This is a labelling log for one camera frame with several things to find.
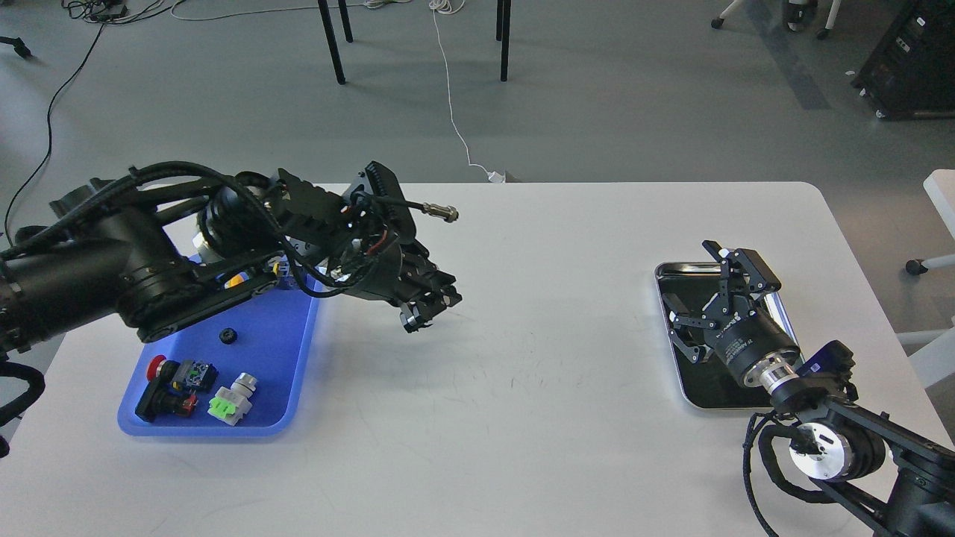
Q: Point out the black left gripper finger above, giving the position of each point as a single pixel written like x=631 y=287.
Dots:
x=435 y=302
x=405 y=314

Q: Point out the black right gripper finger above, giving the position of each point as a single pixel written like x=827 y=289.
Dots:
x=742 y=271
x=674 y=307

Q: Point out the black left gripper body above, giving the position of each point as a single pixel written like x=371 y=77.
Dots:
x=402 y=275

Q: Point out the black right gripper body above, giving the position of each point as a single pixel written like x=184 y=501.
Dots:
x=753 y=348

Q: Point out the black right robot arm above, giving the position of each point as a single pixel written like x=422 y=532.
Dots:
x=816 y=443

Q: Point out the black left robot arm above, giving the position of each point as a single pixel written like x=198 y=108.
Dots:
x=170 y=245

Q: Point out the blue plastic tray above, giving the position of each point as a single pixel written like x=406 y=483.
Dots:
x=274 y=336

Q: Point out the yellow button component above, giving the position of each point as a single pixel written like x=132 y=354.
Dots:
x=236 y=280

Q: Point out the black equipment cart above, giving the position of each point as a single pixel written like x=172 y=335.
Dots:
x=910 y=73

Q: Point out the white office chair base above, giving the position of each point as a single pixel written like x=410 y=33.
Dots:
x=795 y=16

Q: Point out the red emergency stop button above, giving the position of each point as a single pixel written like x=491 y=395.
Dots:
x=160 y=396

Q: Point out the green white push button switch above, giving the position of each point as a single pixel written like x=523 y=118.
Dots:
x=231 y=404

